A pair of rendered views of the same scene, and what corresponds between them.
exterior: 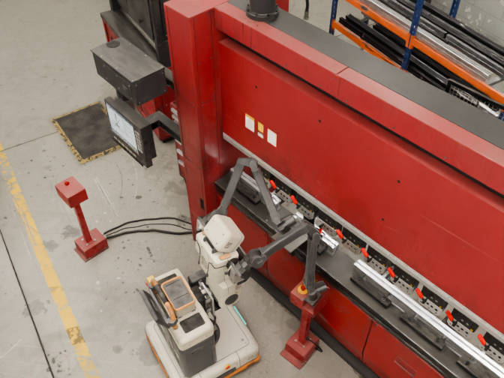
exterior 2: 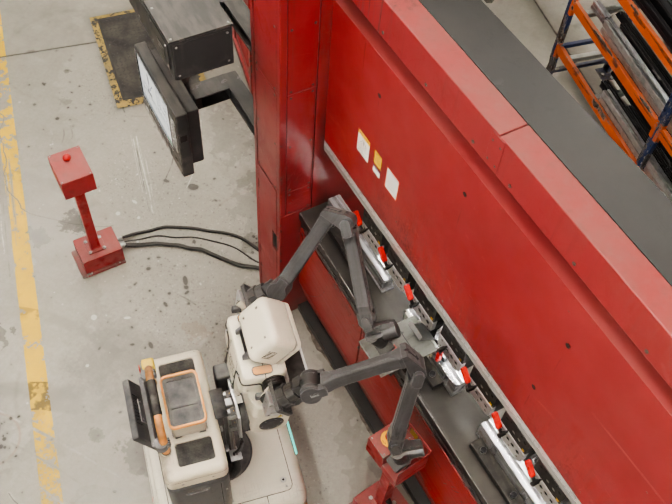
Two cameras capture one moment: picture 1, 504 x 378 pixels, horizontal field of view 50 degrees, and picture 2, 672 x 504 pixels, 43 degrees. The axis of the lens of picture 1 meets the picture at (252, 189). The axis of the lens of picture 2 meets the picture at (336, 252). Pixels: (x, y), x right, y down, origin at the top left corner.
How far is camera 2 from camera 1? 0.71 m
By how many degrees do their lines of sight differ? 11
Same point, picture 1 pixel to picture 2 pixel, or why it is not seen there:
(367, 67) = (563, 132)
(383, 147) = (554, 283)
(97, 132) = not seen: hidden behind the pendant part
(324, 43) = (502, 63)
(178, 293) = (184, 399)
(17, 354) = not seen: outside the picture
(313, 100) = (459, 157)
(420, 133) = (614, 293)
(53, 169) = (74, 106)
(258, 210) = not seen: hidden behind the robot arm
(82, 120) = (138, 30)
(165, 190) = (238, 185)
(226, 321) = (267, 441)
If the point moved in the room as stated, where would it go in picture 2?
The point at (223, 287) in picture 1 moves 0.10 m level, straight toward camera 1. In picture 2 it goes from (257, 407) to (252, 430)
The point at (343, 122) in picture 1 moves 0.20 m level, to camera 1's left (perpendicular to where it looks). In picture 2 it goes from (500, 215) to (434, 199)
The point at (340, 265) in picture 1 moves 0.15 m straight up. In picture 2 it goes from (460, 416) to (467, 400)
